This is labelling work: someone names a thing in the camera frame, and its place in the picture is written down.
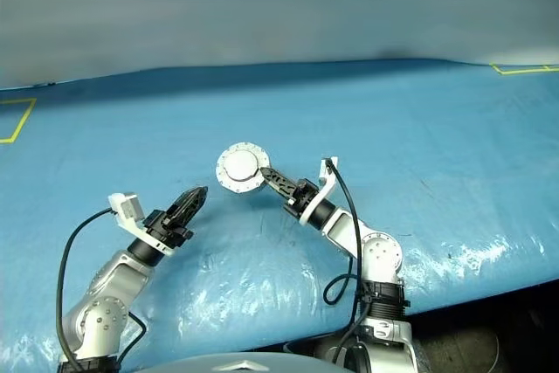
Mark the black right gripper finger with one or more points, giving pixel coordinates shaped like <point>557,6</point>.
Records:
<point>279,181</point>

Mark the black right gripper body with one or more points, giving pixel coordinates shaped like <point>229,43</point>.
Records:
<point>301,198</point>

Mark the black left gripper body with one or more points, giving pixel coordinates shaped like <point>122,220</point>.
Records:
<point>168,229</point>

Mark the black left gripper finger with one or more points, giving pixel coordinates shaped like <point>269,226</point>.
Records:
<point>185,200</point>
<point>194,211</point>

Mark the silver motor housing lid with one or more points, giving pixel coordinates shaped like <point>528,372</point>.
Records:
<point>240,165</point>

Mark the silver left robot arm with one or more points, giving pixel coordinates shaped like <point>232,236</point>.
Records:
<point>109,285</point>

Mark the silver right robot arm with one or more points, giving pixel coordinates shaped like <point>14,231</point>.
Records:
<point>380,255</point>

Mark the grey robot torso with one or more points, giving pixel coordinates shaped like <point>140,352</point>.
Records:
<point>244,364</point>

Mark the small black clip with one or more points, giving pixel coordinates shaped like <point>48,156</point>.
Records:
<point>43,84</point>

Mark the dark rounded shape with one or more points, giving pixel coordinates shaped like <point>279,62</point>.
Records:
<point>458,351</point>

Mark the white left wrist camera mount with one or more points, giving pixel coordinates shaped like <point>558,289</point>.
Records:
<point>131,207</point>

